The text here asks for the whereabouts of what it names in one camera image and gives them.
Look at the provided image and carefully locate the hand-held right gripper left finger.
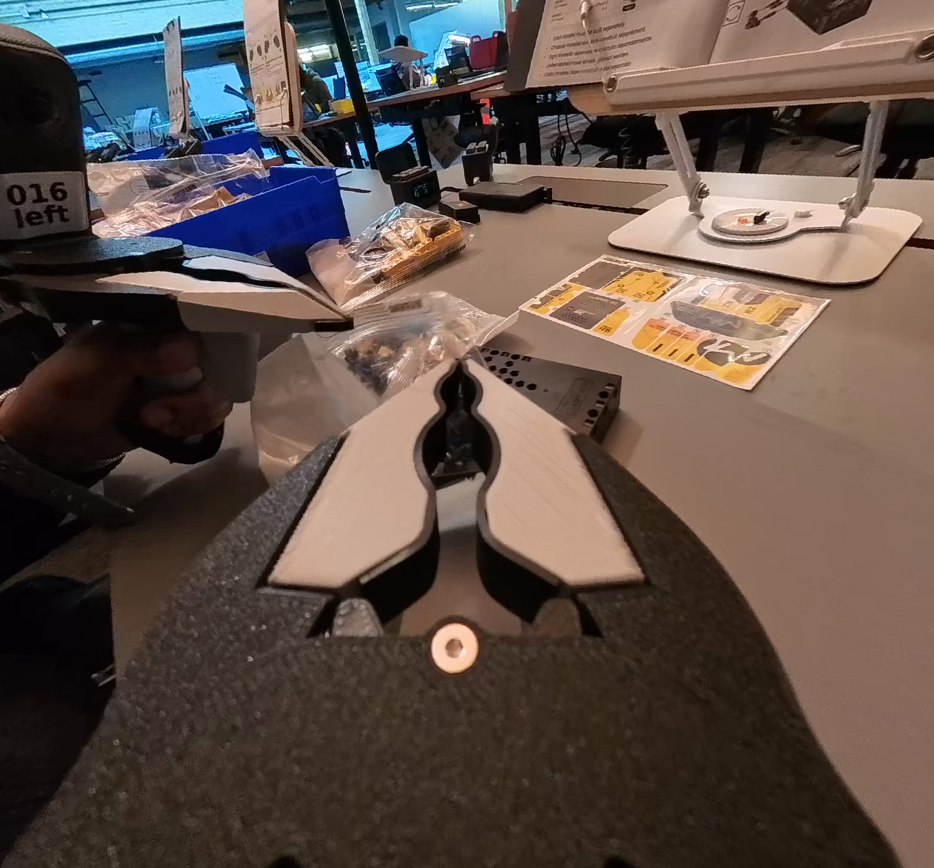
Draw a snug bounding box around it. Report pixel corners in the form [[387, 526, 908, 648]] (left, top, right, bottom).
[[269, 357, 465, 624]]

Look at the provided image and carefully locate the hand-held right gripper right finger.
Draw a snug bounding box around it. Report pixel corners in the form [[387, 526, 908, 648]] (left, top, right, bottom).
[[461, 357, 647, 624]]

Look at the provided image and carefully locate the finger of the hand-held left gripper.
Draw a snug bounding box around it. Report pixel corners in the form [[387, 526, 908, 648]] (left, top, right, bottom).
[[181, 255, 345, 316], [98, 273, 356, 335]]

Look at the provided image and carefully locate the clear bag of small pins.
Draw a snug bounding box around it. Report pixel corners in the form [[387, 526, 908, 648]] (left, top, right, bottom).
[[250, 334, 468, 478]]

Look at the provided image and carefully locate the person's left hand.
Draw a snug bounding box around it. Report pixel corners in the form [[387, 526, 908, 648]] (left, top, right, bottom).
[[0, 328, 229, 466]]

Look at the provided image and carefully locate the heap of clear part bags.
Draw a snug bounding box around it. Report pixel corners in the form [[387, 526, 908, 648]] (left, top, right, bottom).
[[86, 151, 269, 240]]

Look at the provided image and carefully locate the blue plastic bin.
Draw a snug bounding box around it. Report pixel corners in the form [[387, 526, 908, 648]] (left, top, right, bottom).
[[149, 131, 351, 279]]

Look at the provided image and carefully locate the black perforated plastic box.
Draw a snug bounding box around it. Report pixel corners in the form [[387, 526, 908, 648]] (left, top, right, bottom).
[[473, 344, 623, 443]]

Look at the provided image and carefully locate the small background booklet stand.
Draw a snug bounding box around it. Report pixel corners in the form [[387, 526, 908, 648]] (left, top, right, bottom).
[[161, 16, 194, 143]]

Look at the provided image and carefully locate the clear bag of mixed parts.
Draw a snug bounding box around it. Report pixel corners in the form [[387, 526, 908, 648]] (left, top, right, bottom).
[[327, 290, 521, 396]]

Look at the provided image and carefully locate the clear bag of yellow parts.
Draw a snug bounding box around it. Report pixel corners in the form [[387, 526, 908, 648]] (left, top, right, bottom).
[[305, 202, 480, 305]]

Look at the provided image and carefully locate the yellow and grey sticker sheet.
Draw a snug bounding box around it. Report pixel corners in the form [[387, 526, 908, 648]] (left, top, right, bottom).
[[519, 253, 831, 392]]

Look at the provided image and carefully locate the black charger case with display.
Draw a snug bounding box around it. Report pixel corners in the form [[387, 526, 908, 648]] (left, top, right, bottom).
[[376, 147, 442, 210]]

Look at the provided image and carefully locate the large background booklet stand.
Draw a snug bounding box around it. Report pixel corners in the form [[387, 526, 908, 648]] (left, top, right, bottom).
[[241, 0, 322, 168]]

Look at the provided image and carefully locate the black slanted pole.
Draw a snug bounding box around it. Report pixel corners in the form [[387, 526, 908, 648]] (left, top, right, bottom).
[[305, 0, 384, 170]]

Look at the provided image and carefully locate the black upright battery holder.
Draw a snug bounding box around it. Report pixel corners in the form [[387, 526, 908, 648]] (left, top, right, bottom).
[[460, 118, 503, 184]]

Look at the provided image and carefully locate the black flat power bank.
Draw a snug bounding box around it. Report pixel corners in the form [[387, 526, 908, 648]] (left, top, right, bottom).
[[458, 181, 550, 214]]

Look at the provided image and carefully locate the wooden background desk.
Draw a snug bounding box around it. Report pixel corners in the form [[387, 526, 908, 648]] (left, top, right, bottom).
[[303, 69, 544, 168]]

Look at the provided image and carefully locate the instruction booklet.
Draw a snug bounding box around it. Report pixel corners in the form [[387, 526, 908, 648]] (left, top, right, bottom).
[[525, 0, 934, 90]]

